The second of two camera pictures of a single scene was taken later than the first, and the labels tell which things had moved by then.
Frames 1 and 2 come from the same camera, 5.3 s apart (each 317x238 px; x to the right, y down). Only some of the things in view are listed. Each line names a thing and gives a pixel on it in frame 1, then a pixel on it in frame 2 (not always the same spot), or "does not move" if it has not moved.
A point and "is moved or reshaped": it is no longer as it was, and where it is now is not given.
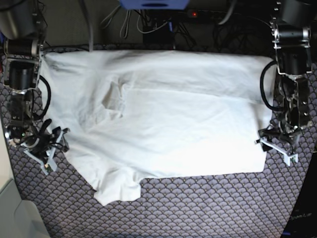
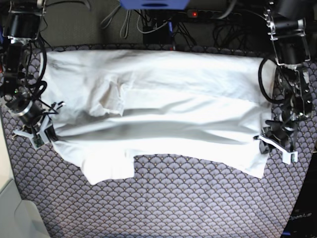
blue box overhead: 155,5 does not move
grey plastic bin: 19,218 does not move
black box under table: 161,35 does not move
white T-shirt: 125,116 is moved or reshaped
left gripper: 45,139 to 30,112
